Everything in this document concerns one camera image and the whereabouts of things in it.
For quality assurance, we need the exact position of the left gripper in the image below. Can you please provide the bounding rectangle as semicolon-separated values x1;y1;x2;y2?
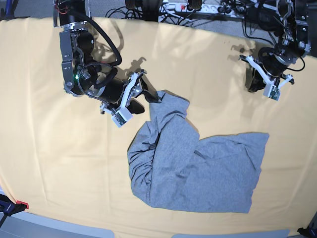
240;47;295;92

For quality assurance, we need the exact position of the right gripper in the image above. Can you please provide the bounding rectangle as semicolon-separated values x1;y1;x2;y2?
94;70;161;116

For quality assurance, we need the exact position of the grey t-shirt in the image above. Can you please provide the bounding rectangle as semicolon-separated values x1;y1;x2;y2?
127;91;269;213

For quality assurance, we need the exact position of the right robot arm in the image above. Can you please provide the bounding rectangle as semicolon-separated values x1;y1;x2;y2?
53;0;160;120

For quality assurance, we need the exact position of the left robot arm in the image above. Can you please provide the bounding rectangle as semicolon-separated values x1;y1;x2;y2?
240;0;311;94

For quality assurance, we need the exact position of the black power adapter box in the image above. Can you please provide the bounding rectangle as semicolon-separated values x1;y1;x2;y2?
246;7;279;28

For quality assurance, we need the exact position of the white power strip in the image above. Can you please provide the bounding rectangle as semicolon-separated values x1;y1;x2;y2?
159;1;243;18

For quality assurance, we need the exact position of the yellow table cloth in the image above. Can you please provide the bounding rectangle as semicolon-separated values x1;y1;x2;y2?
0;18;317;238

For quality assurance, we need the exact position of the black clamp right corner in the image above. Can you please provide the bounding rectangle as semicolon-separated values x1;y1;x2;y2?
297;227;317;238

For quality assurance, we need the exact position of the red black clamp left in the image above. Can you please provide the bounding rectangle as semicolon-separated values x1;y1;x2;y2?
0;194;29;226

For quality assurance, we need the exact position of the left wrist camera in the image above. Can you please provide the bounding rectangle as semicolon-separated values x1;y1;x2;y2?
263;84;280;101

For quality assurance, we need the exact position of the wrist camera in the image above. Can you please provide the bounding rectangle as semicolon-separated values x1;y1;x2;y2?
111;108;133;128
263;84;280;101

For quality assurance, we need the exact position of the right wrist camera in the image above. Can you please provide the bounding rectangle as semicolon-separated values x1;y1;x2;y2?
111;108;133;128

